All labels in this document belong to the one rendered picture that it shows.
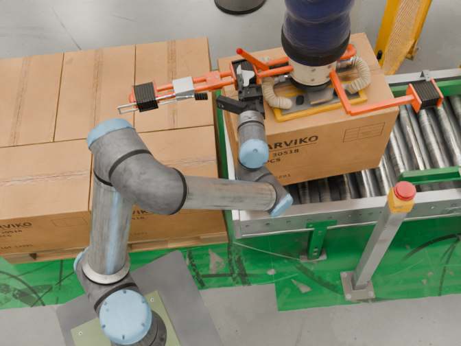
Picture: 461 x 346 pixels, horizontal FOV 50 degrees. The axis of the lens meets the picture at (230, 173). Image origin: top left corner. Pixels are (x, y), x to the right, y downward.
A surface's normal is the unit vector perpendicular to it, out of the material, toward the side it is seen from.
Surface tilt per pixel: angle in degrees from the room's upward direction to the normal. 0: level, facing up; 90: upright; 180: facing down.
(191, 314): 0
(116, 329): 6
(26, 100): 0
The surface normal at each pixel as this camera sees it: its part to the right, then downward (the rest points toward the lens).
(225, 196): 0.79, 0.17
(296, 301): -0.07, -0.50
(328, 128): 0.18, 0.84
